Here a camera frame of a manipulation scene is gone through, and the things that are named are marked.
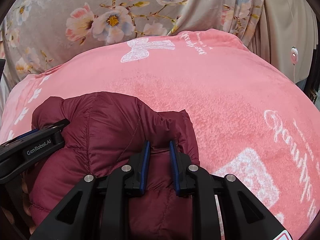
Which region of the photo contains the maroon puffer jacket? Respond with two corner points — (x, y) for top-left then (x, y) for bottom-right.
(25, 92), (200, 239)

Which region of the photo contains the pink fleece blanket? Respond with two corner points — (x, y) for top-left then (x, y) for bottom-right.
(1, 30), (319, 239)

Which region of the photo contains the grey floral bedsheet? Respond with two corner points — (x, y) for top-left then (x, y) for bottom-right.
(0, 0), (266, 91)

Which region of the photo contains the beige curtain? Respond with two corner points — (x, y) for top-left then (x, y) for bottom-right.
(248, 0), (318, 83)

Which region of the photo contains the white pink cord switch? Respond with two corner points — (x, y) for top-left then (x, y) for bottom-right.
(290, 47), (299, 65)

